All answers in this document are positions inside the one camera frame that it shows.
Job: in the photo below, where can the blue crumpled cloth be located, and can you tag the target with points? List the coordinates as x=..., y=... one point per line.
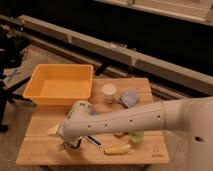
x=129, y=98

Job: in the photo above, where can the yellow toy banana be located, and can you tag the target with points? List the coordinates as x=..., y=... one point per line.
x=117, y=150

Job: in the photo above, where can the metal fork wooden handle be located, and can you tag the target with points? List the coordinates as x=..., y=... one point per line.
x=61, y=147

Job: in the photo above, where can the black tripod stand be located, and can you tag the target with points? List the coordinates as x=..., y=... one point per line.
x=11, y=56

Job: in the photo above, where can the orange toy fruit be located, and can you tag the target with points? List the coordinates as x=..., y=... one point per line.
x=118, y=134

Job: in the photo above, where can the long grey rail beam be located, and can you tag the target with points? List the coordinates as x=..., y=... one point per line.
x=66, y=42

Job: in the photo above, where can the yellow plastic bin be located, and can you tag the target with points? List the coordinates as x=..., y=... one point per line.
x=59, y=84

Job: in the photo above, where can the metal cup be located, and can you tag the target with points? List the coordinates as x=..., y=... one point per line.
x=74, y=144

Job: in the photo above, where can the green plastic cup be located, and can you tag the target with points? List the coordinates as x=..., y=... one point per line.
x=136, y=137

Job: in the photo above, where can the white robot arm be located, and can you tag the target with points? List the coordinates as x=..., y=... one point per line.
x=194, y=115

